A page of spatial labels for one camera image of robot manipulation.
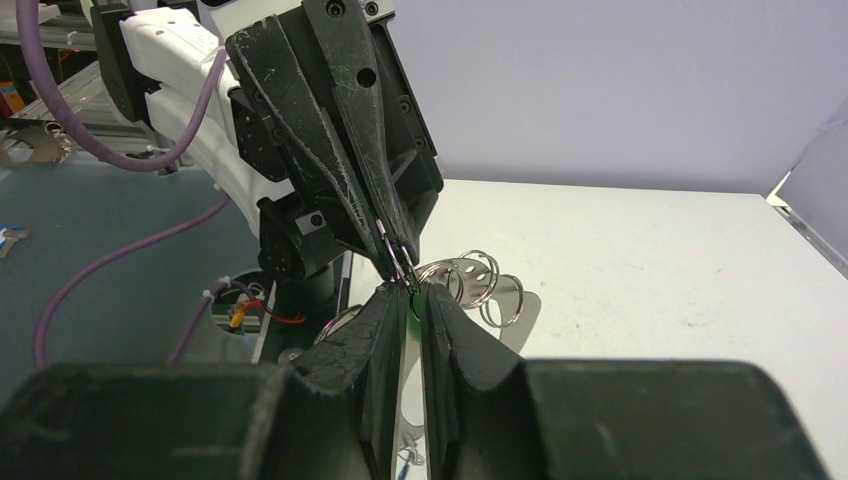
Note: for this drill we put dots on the aluminium frame rail right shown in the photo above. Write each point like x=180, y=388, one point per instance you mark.
x=837, y=260

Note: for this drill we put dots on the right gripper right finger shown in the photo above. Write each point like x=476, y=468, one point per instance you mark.
x=477, y=409

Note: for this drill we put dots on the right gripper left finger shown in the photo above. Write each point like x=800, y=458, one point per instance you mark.
x=341, y=400

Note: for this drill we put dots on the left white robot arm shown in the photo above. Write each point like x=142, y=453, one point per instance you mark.
x=154, y=63

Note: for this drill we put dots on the spare metal key organizer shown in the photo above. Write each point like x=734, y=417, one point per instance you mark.
x=40, y=144

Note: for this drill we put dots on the spare key on floor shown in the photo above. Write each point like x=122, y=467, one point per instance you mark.
x=10, y=235

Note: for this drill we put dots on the key with green tag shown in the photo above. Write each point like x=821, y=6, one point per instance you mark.
x=414, y=317

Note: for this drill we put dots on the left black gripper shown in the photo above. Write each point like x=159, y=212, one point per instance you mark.
x=309, y=110

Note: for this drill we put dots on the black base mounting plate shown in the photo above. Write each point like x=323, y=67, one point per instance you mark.
x=298, y=311

